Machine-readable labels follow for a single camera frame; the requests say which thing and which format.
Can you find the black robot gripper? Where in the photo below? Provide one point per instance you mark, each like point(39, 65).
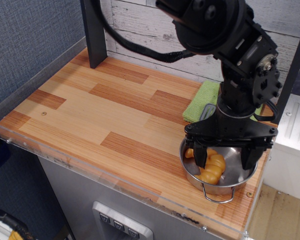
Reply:
point(220, 130)

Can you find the orange toy croissant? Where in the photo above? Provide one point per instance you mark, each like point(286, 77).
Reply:
point(215, 166)

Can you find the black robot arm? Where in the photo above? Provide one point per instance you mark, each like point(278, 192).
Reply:
point(226, 30)

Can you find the stainless steel pot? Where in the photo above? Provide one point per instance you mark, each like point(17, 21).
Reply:
point(232, 179)

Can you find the green cloth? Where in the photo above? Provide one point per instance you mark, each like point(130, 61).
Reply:
point(207, 94)

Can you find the white metal side cabinet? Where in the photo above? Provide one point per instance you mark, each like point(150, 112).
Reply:
point(282, 172)

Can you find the silver button control panel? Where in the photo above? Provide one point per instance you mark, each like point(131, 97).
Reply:
point(114, 225)

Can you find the clear acrylic table guard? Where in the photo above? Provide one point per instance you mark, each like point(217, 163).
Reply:
point(112, 134)

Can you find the green handled grey spatula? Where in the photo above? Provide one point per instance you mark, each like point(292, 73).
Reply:
point(208, 110)

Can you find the dark grey right post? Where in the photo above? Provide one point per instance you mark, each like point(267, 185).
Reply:
point(288, 85)

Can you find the dark grey post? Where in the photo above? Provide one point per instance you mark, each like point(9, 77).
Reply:
point(288, 85)
point(94, 34)

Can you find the dark grey left post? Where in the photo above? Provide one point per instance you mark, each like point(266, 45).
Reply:
point(94, 34)

